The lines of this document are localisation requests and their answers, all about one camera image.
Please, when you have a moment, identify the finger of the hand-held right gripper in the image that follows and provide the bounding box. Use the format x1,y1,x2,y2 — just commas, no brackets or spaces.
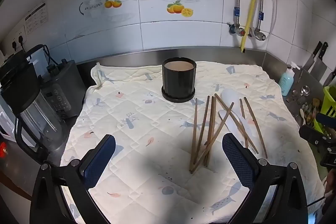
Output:
299,125,332,145
316,113,336,127

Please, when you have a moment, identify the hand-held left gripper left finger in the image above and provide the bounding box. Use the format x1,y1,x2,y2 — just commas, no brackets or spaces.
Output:
29,134,116,224

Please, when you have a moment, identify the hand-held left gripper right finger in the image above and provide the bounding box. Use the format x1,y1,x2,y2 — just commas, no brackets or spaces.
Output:
222,133,308,224

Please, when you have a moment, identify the bunch of brown wooden chopsticks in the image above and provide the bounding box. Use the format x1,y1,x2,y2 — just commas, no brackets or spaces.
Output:
189,93,268,174

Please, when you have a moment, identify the white plastic rice paddle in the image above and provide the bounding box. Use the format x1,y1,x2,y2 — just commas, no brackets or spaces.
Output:
219,88,254,142

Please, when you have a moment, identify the black cylindrical utensil holder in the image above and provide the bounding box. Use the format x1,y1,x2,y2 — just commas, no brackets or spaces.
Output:
161,56,197,103

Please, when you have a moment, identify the green plastic basket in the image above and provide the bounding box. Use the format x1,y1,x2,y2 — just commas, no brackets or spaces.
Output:
314,86,336,135

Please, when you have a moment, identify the blue soap pump bottle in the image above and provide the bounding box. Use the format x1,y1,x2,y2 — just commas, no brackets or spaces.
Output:
278,61,300,97

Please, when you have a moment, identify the white quilted printed cloth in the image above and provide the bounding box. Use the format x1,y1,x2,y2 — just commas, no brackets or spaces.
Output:
60,61,326,223

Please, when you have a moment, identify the grey blender base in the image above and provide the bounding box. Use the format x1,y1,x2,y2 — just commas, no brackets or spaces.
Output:
39,59,87,120

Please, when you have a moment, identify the glass blender jar black lid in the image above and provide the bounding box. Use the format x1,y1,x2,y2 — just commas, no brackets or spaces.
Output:
0,44,69,165

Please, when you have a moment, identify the metal angle valve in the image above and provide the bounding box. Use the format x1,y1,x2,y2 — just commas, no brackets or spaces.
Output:
249,27,266,41
227,22,246,37

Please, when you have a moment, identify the slim knife black handle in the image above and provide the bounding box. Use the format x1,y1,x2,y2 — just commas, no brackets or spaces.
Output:
322,71,336,87

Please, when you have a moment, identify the black power cable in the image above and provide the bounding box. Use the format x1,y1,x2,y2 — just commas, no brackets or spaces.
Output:
42,44,58,68

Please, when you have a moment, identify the thin white hose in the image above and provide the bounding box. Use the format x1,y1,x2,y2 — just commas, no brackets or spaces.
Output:
264,0,278,38

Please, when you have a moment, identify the yellow corrugated gas hose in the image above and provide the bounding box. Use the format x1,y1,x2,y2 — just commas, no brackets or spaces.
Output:
240,0,264,53

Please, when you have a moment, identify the white wall power outlet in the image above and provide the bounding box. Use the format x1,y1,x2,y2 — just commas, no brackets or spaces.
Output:
10,29,28,51

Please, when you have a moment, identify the white instruction wall sticker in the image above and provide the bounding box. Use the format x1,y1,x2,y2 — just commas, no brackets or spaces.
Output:
25,3,49,34

